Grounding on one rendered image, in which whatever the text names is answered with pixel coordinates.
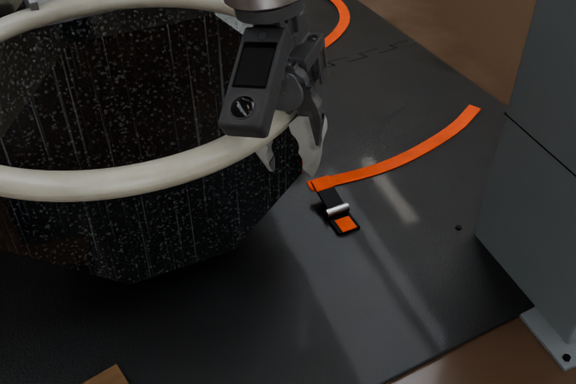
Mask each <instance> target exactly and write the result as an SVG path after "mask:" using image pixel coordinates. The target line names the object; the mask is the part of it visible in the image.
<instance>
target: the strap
mask: <svg viewBox="0 0 576 384"><path fill-rule="evenodd" d="M330 1H331V2H332V3H333V4H334V5H335V6H336V7H337V9H338V11H339V24H338V25H337V26H336V28H335V29H334V30H333V31H332V32H331V33H330V34H329V35H328V36H327V37H326V38H325V46H326V48H327V47H328V46H330V44H332V43H333V42H334V41H335V40H336V39H338V38H339V37H340V36H341V35H342V34H343V32H344V31H345V30H346V28H347V27H348V25H349V22H350V13H349V10H348V8H347V7H346V6H345V4H344V3H343V2H342V1H341V0H330ZM480 110H481V108H478V107H476V106H473V105H468V106H467V107H466V109H465V110H464V111H463V112H462V113H461V114H460V115H459V117H458V118H457V119H456V120H455V121H453V122H452V123H451V124H450V125H448V126H447V127H446V128H444V129H443V130H442V131H440V132H439V133H437V134H436V135H434V136H432V137H430V138H429V139H428V140H426V141H424V142H422V143H420V144H419V145H417V146H415V147H413V148H411V149H409V150H408V151H406V152H403V153H401V154H399V155H397V156H394V157H392V158H390V159H387V160H384V161H382V162H380V163H377V164H374V165H370V166H367V167H364V168H361V169H358V170H354V171H348V172H344V173H340V174H337V175H332V176H329V177H330V179H331V180H332V182H333V184H334V186H335V185H339V184H343V183H349V182H353V181H357V180H360V179H364V178H367V177H372V176H375V175H378V174H381V173H383V172H385V171H390V170H392V169H394V168H396V167H399V166H401V165H404V164H406V163H408V162H410V161H412V160H414V159H416V158H418V157H420V156H422V155H424V154H426V153H427V152H429V151H431V150H433V149H434V148H436V147H438V146H440V145H441V144H442V143H444V142H445V141H447V140H449V139H450V138H452V137H453V136H455V135H456V134H458V132H460V130H462V129H463V128H464V127H465V126H466V125H467V124H468V123H469V122H470V121H471V120H472V119H473V118H474V117H475V116H476V114H478V112H480ZM307 184H308V186H309V188H310V189H311V191H313V190H315V189H314V188H313V186H312V184H311V180H310V181H307Z"/></svg>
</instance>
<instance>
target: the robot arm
mask: <svg viewBox="0 0 576 384"><path fill-rule="evenodd" d="M224 2H225V4H226V5H228V6H229V7H231V8H233V9H234V10H235V15H236V18H237V19H238V20H239V21H240V22H243V23H246V24H251V25H254V26H253V27H246V28H245V29H244V32H243V37H242V41H241V44H240V47H239V50H238V54H237V59H236V62H235V65H234V68H233V71H232V74H231V79H230V83H229V86H228V89H227V92H226V96H225V101H224V104H223V107H222V110H221V113H220V116H219V126H220V128H221V129H222V130H223V131H224V133H225V134H226V135H229V136H241V137H252V138H266V137H268V135H269V131H270V128H271V124H272V120H273V114H274V111H275V110H280V111H285V112H286V114H288V115H290V114H292V112H293V111H294V110H296V109H297V114H296V116H294V118H293V119H292V120H291V122H290V124H289V128H290V131H291V134H292V135H293V136H294V137H295V138H296V139H297V142H298V145H299V151H298V153H299V155H300V156H301V158H302V160H303V166H302V170H303V171H304V172H305V173H306V174H307V175H308V176H309V177H313V176H314V174H315V173H316V171H317V169H318V167H319V165H320V162H321V154H322V143H323V140H324V137H325V134H326V132H327V118H326V116H325V111H324V105H323V103H322V100H321V98H320V97H319V96H318V95H317V94H316V93H315V82H316V81H317V80H318V78H319V82H320V85H322V84H323V82H324V81H325V80H326V78H327V76H328V67H327V54H326V46H325V38H324V33H311V32H310V31H309V23H308V16H307V10H306V2H305V0H224ZM313 38H316V40H314V39H313ZM321 50H322V55H323V62H324V69H323V70H322V71H321V60H320V52H321ZM272 144H273V141H270V142H269V143H268V144H266V145H265V146H264V147H262V148H260V149H259V150H257V151H256V154H257V155H258V157H259V158H260V159H261V161H262V162H263V164H264V165H265V166H266V168H268V170H269V171H274V170H275V155H273V151H272Z"/></svg>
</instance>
